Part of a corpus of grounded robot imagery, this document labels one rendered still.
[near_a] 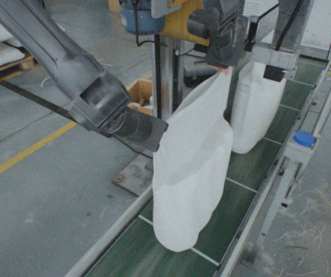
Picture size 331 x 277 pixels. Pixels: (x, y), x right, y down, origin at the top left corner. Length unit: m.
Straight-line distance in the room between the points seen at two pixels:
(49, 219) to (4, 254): 0.27
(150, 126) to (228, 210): 0.82
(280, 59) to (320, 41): 2.84
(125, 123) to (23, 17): 0.20
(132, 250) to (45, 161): 1.23
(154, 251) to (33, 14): 0.96
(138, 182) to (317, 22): 2.82
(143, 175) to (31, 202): 0.74
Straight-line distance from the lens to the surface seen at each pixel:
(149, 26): 0.95
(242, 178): 1.41
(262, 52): 0.98
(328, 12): 3.72
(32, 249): 1.74
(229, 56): 0.84
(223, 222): 1.23
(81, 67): 0.37
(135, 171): 1.90
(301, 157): 0.96
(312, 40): 3.81
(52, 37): 0.36
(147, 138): 0.53
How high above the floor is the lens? 1.40
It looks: 40 degrees down
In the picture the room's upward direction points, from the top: straight up
